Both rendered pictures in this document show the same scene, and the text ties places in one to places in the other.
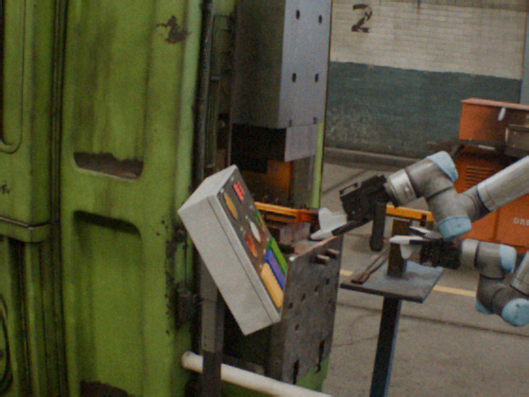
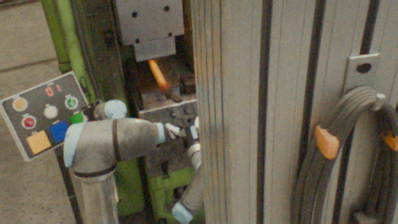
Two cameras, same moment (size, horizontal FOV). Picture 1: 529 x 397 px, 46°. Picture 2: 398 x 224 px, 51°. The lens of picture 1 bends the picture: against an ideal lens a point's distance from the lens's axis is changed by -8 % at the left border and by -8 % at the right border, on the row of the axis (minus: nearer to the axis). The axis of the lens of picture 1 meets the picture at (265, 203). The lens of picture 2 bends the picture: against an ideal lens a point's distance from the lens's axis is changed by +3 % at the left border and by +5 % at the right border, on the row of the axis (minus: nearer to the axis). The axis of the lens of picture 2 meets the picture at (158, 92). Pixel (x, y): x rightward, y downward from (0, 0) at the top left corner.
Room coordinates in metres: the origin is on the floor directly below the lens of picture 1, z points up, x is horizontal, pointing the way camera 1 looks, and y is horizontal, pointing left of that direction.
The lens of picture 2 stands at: (0.84, -1.45, 2.04)
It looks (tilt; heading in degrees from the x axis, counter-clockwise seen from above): 32 degrees down; 52
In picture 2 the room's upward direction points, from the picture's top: 7 degrees counter-clockwise
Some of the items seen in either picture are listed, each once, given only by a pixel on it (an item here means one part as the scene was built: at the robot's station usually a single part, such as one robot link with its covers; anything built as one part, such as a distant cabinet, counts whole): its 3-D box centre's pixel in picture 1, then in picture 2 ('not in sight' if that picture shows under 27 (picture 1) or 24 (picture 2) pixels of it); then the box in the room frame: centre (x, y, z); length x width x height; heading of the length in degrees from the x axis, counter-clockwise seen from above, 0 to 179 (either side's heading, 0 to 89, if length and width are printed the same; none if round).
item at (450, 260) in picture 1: (441, 250); (191, 142); (1.72, -0.50, 0.97); 0.12 x 0.08 x 0.09; 62
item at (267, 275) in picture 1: (270, 285); (38, 142); (1.27, -0.02, 1.01); 0.07 x 0.05 x 0.07; 177
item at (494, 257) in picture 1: (495, 258); (203, 166); (1.65, -0.64, 0.98); 0.11 x 0.08 x 0.09; 62
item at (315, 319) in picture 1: (236, 292); (165, 111); (2.07, 0.07, 0.69); 0.56 x 0.38 x 0.45; 62
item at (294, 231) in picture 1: (234, 217); (152, 76); (2.01, 0.09, 0.96); 0.42 x 0.20 x 0.09; 62
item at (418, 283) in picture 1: (396, 277); not in sight; (2.26, -0.49, 0.71); 0.40 x 0.30 x 0.02; 155
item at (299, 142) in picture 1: (239, 133); (146, 33); (2.01, 0.09, 1.22); 0.42 x 0.20 x 0.10; 62
